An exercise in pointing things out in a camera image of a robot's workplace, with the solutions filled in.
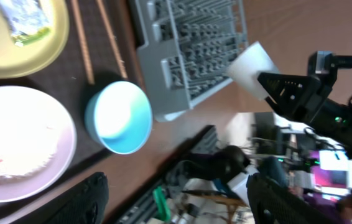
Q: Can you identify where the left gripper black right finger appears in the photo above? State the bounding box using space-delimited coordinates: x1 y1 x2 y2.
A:
246 172 338 224

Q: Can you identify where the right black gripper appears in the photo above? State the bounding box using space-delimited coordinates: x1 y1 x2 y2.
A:
257 72 333 123

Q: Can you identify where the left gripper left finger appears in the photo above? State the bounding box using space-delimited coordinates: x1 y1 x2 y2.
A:
17 172 109 224

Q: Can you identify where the small white cup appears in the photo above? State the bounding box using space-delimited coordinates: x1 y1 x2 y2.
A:
226 42 280 100

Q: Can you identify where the white bowl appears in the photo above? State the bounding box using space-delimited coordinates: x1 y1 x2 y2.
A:
0 86 77 203

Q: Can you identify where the light blue bowl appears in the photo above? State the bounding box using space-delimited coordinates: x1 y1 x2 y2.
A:
85 81 153 155

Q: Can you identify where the yellow plate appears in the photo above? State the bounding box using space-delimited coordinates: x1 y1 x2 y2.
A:
0 0 70 79

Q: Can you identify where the green yellow snack wrapper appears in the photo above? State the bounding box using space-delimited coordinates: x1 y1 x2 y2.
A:
0 0 51 47

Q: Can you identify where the wooden chopstick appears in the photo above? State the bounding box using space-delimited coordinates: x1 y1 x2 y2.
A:
71 0 95 85
96 0 128 80

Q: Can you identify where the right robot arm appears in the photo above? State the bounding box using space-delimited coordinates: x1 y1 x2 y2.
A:
257 72 352 159

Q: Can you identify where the grey dishwasher rack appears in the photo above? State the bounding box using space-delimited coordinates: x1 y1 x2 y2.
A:
129 0 248 122

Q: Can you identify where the dark brown serving tray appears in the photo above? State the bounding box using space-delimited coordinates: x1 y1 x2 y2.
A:
0 0 147 215

